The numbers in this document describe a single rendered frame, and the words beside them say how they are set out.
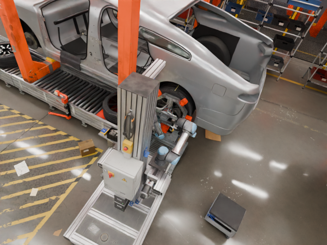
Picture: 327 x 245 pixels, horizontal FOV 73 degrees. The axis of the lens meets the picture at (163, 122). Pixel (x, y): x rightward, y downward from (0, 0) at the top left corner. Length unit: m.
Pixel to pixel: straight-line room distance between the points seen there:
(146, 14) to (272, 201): 3.32
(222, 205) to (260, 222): 0.76
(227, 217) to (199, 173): 0.90
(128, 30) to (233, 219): 2.57
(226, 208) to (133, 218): 1.22
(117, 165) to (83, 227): 1.11
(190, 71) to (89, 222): 2.24
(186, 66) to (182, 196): 1.87
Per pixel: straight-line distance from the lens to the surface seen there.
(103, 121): 3.75
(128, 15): 2.42
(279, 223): 3.94
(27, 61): 4.27
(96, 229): 3.04
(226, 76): 2.85
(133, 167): 2.19
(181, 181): 3.63
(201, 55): 2.89
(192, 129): 2.57
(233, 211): 3.27
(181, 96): 3.16
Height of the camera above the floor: 3.08
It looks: 45 degrees down
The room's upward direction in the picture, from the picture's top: 12 degrees clockwise
